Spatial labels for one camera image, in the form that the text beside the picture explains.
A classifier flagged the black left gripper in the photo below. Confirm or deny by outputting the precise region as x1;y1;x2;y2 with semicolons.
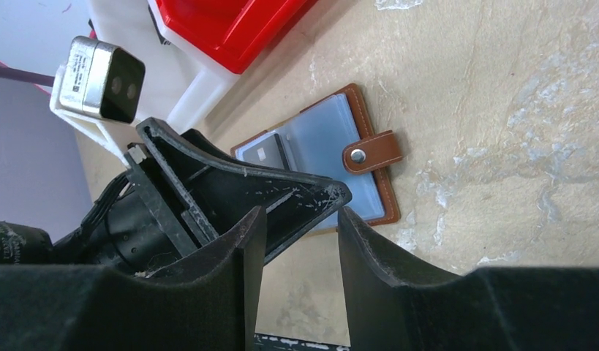
51;118;352;274

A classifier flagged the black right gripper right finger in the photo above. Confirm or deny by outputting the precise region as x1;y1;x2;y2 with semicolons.
338;207;599;350

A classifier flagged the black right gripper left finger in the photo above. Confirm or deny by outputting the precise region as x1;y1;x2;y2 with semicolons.
0;207;267;350

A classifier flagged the brown leather card holder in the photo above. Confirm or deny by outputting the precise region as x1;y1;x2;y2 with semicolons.
230;83;403;226

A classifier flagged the white plastic bin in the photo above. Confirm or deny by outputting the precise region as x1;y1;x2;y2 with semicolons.
87;0;239;134

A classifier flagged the red plastic bin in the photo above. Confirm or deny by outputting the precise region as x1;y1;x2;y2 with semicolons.
148;0;315;75

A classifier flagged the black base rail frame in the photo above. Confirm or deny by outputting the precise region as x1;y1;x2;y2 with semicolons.
254;333;350;351

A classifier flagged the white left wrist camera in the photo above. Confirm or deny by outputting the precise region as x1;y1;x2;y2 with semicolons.
50;36;146;167

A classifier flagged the white board pink frame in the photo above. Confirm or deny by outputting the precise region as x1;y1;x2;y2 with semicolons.
0;0;99;95

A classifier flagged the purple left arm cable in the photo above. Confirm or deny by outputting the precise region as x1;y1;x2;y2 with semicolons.
0;63;56;88

